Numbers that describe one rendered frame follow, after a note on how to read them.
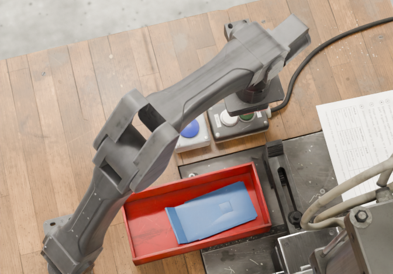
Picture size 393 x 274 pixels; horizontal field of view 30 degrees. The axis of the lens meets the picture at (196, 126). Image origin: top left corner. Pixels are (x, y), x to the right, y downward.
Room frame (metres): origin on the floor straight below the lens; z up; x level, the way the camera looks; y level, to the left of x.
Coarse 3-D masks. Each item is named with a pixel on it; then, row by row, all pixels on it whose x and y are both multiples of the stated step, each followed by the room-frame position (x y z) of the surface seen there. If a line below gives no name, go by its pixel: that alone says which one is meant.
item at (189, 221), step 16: (224, 192) 0.32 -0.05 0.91; (240, 192) 0.32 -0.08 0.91; (176, 208) 0.29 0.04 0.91; (192, 208) 0.29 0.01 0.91; (208, 208) 0.29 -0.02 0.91; (240, 208) 0.29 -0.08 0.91; (176, 224) 0.26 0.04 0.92; (192, 224) 0.26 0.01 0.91; (208, 224) 0.26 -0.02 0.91; (224, 224) 0.26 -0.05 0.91; (192, 240) 0.23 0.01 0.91
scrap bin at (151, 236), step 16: (192, 176) 0.34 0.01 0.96; (208, 176) 0.34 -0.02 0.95; (224, 176) 0.35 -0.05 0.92; (240, 176) 0.35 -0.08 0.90; (256, 176) 0.33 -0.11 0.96; (144, 192) 0.31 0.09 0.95; (160, 192) 0.32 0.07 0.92; (176, 192) 0.32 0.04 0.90; (192, 192) 0.32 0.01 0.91; (208, 192) 0.32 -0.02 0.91; (256, 192) 0.32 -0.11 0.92; (128, 208) 0.29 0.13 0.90; (144, 208) 0.29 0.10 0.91; (160, 208) 0.29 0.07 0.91; (256, 208) 0.29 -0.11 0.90; (128, 224) 0.26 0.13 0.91; (144, 224) 0.26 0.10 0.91; (160, 224) 0.26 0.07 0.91; (240, 224) 0.26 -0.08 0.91; (256, 224) 0.26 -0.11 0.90; (144, 240) 0.23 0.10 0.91; (160, 240) 0.23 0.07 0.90; (176, 240) 0.23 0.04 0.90; (208, 240) 0.22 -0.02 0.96; (224, 240) 0.23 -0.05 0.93; (144, 256) 0.20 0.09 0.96; (160, 256) 0.20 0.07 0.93
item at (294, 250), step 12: (324, 228) 0.23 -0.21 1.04; (336, 228) 0.23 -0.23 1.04; (288, 240) 0.21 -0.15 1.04; (300, 240) 0.21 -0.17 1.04; (312, 240) 0.21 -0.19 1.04; (324, 240) 0.21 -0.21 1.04; (288, 252) 0.19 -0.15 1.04; (300, 252) 0.19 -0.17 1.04; (288, 264) 0.17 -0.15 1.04; (300, 264) 0.17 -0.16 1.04
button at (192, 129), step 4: (196, 120) 0.45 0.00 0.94; (188, 124) 0.44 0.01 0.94; (192, 124) 0.44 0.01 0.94; (196, 124) 0.44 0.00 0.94; (188, 128) 0.43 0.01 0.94; (192, 128) 0.43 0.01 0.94; (196, 128) 0.43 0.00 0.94; (184, 132) 0.43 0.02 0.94; (188, 132) 0.43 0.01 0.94; (192, 132) 0.43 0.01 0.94; (196, 132) 0.43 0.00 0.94; (184, 136) 0.42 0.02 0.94; (188, 136) 0.42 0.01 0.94; (192, 136) 0.42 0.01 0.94
